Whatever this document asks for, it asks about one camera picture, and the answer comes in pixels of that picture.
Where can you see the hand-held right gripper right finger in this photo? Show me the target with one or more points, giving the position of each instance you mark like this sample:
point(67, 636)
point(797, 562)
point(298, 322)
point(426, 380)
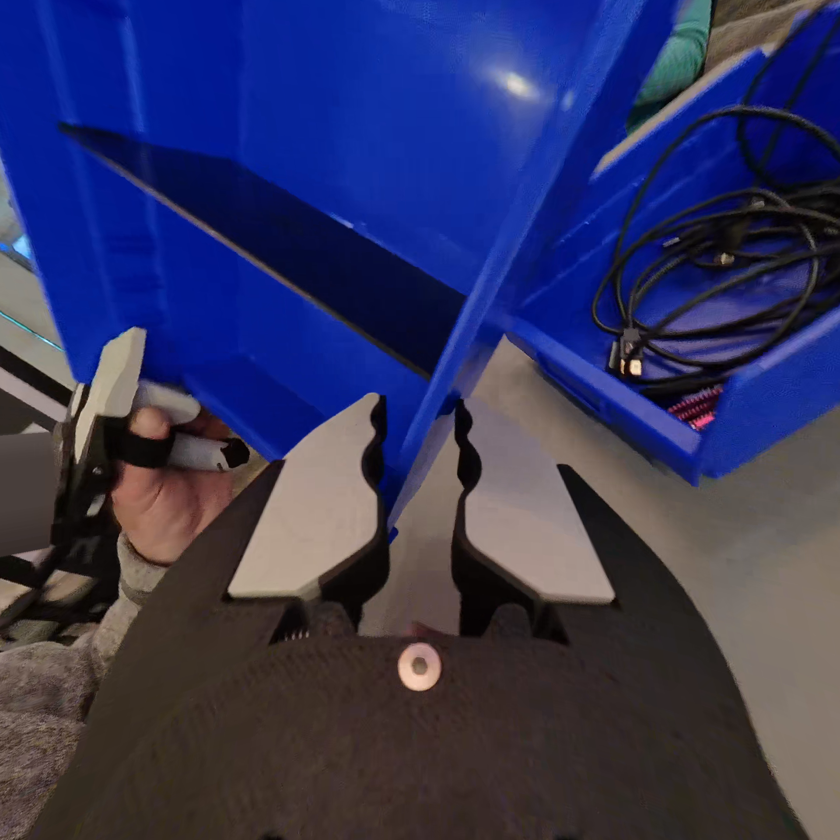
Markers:
point(525, 525)

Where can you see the teal cloth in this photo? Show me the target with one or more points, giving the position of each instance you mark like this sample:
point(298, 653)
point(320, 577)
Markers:
point(676, 65)

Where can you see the pink ribbed part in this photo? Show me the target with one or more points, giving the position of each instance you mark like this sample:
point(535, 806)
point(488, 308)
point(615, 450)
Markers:
point(699, 405)

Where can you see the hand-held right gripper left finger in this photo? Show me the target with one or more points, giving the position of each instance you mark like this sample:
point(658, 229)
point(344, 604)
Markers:
point(315, 512)

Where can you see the person's left forearm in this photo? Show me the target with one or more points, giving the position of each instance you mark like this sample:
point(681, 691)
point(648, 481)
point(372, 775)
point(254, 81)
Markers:
point(39, 709)

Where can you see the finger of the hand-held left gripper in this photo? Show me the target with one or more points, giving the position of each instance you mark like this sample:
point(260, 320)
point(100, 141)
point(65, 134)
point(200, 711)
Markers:
point(119, 374)
point(82, 420)

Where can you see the black bin divider panel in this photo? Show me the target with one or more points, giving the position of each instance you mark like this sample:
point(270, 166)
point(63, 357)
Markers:
point(295, 243)

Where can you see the person's left hand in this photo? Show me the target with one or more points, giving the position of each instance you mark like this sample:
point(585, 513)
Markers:
point(164, 505)

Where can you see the blue bin with divider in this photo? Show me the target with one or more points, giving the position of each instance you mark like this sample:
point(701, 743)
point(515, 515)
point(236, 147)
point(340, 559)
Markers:
point(328, 98)

